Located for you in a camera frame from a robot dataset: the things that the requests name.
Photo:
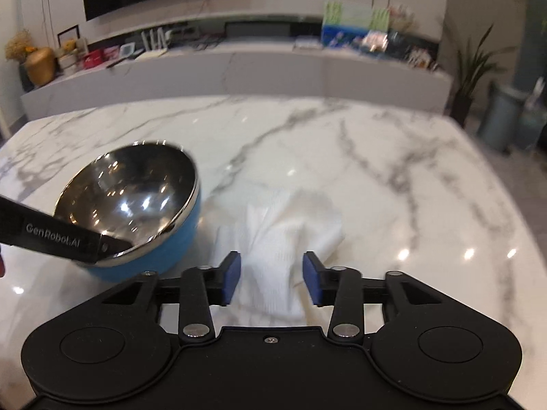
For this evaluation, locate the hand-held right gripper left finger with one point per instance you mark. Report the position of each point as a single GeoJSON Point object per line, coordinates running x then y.
{"type": "Point", "coordinates": [230, 277]}

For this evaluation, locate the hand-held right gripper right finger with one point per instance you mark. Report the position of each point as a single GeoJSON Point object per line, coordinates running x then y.
{"type": "Point", "coordinates": [312, 279]}

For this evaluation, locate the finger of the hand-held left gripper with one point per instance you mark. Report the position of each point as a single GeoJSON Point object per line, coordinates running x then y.
{"type": "Point", "coordinates": [109, 247]}

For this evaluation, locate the white cloth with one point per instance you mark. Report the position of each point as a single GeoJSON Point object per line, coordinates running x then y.
{"type": "Point", "coordinates": [282, 230]}

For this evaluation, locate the steel bowl with blue outside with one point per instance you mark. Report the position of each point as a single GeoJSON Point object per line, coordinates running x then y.
{"type": "Point", "coordinates": [128, 188]}

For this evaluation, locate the golden vase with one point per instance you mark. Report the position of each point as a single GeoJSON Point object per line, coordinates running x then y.
{"type": "Point", "coordinates": [40, 68]}

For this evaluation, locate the teddy bear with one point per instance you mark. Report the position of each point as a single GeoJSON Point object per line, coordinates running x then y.
{"type": "Point", "coordinates": [68, 57]}

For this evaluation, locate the red box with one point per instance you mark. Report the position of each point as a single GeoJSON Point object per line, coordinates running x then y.
{"type": "Point", "coordinates": [94, 59]}

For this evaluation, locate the dark stick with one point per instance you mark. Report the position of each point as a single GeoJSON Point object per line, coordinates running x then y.
{"type": "Point", "coordinates": [115, 63]}

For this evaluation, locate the dried flowers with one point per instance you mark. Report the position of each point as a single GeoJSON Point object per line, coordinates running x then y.
{"type": "Point", "coordinates": [19, 45]}

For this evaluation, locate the pink card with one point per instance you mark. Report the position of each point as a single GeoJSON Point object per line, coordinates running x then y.
{"type": "Point", "coordinates": [112, 53]}

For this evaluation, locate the small white display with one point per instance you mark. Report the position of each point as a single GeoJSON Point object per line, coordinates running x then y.
{"type": "Point", "coordinates": [127, 50]}

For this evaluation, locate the white router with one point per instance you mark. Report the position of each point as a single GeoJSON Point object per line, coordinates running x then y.
{"type": "Point", "coordinates": [151, 53]}

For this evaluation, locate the white marble television console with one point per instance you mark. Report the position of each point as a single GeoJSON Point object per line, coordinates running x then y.
{"type": "Point", "coordinates": [256, 77]}

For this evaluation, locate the long-leaf potted plant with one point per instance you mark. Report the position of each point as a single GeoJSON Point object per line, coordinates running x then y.
{"type": "Point", "coordinates": [461, 109]}

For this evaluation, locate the power strip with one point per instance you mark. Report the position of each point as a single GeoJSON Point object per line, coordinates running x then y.
{"type": "Point", "coordinates": [183, 33]}

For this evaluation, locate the glowing crystal box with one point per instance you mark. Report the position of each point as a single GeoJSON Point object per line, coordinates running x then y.
{"type": "Point", "coordinates": [375, 42]}

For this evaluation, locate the small figurines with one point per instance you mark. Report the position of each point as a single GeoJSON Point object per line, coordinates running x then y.
{"type": "Point", "coordinates": [421, 59]}

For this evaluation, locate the grey trash can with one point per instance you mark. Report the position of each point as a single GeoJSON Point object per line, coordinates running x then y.
{"type": "Point", "coordinates": [500, 119]}

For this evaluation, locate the lotus pond painting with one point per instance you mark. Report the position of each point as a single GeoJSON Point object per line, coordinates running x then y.
{"type": "Point", "coordinates": [342, 34]}

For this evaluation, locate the black media box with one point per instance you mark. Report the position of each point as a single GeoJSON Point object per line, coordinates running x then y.
{"type": "Point", "coordinates": [256, 30]}

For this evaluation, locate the dark glass jar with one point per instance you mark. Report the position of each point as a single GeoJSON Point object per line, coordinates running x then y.
{"type": "Point", "coordinates": [396, 45]}

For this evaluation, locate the clear water jug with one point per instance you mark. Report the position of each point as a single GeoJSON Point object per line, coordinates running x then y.
{"type": "Point", "coordinates": [532, 124]}

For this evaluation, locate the round paper fan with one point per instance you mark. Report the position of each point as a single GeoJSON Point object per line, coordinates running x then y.
{"type": "Point", "coordinates": [399, 15]}

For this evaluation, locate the thin black picture frame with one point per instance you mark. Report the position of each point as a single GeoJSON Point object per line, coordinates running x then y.
{"type": "Point", "coordinates": [68, 34]}

